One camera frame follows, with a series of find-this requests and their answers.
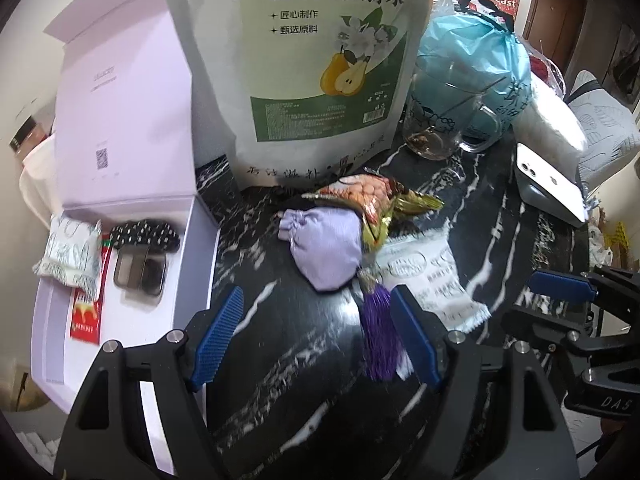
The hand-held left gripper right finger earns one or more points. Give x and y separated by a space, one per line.
415 335

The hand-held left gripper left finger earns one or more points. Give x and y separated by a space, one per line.
215 340

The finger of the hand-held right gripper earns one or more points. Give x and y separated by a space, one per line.
540 321
562 284

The white patterned packet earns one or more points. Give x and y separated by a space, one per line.
67 250
430 280

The purple tasselled sachet pouch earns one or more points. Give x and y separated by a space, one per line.
325 250

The black polka-dot hair bow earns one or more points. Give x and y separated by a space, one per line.
145 234

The red sachet packet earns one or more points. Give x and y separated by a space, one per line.
85 317

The orange gold snack packet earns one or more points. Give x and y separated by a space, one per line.
360 192

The white gift box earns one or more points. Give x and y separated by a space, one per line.
125 135

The plastic bags on floor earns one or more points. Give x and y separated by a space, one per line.
600 237

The grey phone stand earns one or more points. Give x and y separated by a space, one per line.
532 194

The white phone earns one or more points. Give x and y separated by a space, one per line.
557 177

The white tissue pack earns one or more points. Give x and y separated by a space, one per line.
545 125

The white patterned cushion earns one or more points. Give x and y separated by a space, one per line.
610 130

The glass mug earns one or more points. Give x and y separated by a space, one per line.
430 135

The clear bag red contents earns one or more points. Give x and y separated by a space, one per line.
547 67

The grey tea pouch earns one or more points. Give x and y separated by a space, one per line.
300 125

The paper towel roll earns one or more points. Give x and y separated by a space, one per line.
37 175

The blue plastic bag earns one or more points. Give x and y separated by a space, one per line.
480 50

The brown door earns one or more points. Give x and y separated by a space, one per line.
555 20

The plastic spice jar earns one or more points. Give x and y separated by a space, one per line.
30 132

